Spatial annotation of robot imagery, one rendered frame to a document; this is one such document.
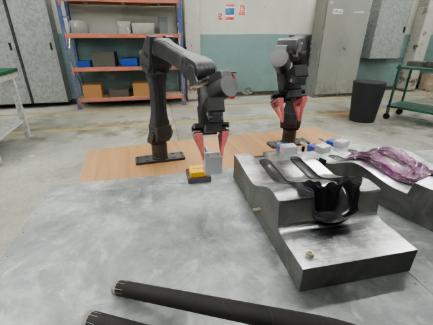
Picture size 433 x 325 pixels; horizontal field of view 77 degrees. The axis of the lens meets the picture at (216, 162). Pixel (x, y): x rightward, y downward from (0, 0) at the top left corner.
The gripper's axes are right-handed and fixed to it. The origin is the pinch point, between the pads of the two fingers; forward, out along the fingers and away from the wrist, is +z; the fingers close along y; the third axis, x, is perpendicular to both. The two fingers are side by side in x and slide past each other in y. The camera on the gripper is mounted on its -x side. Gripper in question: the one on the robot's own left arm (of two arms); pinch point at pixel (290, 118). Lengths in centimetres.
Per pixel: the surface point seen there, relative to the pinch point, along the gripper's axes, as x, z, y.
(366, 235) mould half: -29.3, 33.8, -0.6
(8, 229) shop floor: 139, 36, -157
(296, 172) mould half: -6.7, 18.2, -4.0
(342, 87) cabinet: 454, -168, 367
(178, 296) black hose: -36, 37, -43
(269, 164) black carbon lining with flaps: -0.5, 14.7, -9.9
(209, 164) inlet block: -9.0, 13.6, -30.7
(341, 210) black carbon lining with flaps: -23.4, 28.7, -1.9
